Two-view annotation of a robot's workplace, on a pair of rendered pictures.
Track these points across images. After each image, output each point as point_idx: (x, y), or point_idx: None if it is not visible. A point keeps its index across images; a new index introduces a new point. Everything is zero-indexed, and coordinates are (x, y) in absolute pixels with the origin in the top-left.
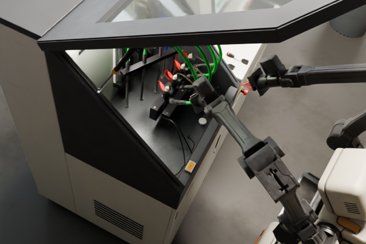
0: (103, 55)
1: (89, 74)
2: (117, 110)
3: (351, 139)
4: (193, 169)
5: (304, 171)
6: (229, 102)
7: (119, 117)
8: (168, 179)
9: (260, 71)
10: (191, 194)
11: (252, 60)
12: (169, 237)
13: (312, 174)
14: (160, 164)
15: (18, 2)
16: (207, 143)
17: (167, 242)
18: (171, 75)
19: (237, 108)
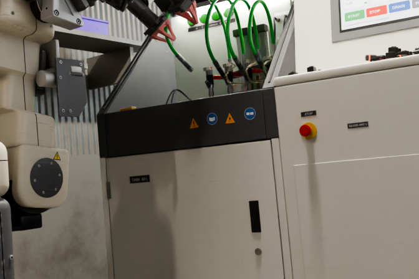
0: (222, 55)
1: (202, 64)
2: (146, 48)
3: None
4: (124, 108)
5: (86, 63)
6: None
7: (141, 50)
8: (106, 99)
9: None
10: (177, 261)
11: (323, 70)
12: (110, 260)
13: (80, 60)
14: (116, 87)
15: None
16: (160, 104)
17: (108, 271)
18: (236, 71)
19: (391, 258)
